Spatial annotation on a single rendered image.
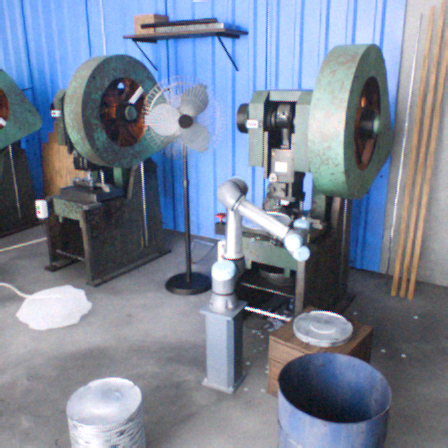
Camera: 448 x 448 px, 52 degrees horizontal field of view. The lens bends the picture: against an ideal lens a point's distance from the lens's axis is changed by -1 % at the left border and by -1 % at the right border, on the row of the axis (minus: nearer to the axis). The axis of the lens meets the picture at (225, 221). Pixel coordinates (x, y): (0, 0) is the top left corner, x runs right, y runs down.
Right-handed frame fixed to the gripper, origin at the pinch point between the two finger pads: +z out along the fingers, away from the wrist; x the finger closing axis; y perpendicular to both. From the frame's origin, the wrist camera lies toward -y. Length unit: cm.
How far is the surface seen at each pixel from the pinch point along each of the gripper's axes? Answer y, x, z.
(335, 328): -11, 36, -49
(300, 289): -12.3, 34.2, -10.5
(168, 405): 71, 75, -31
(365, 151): -63, -38, 13
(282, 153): -14.5, -36.7, 25.4
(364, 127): -44, -56, -10
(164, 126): 39, -44, 99
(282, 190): -12.8, -15.9, 19.5
